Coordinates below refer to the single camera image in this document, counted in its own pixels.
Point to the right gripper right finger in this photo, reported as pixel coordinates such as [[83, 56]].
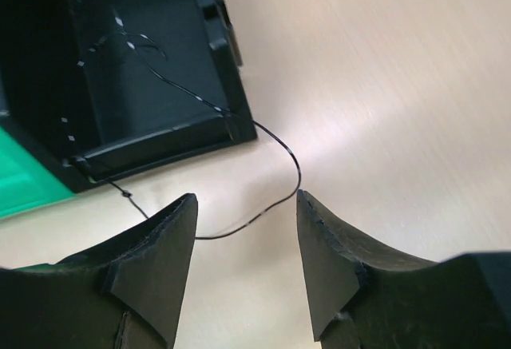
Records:
[[363, 293]]

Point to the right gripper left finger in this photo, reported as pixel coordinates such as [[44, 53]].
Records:
[[126, 292]]

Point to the green plastic bin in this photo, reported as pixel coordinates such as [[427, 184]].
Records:
[[25, 183]]

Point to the black plastic bin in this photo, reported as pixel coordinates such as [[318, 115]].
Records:
[[100, 90]]

